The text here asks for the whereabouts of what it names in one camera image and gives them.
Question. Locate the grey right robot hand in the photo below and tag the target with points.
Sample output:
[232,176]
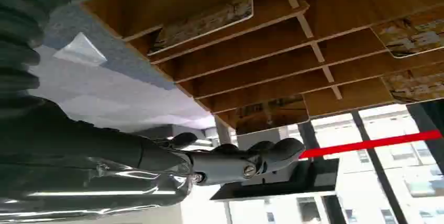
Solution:
[86,167]

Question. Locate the wooden card box with dividers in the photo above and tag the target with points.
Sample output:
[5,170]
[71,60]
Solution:
[263,59]

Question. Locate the printed card with white edge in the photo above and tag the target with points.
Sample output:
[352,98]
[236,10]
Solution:
[204,23]
[416,85]
[412,33]
[274,113]

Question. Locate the clear plastic tape piece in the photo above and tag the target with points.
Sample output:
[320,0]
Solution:
[81,52]

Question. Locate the black flat stand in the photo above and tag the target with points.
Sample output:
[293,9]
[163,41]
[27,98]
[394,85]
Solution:
[305,180]

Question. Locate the dark window post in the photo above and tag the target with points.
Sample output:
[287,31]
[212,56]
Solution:
[380,170]

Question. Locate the ribbed grey right arm sleeve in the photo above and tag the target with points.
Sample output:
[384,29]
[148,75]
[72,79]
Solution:
[19,35]

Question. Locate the red strip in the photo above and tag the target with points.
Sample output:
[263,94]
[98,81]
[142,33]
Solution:
[371,143]

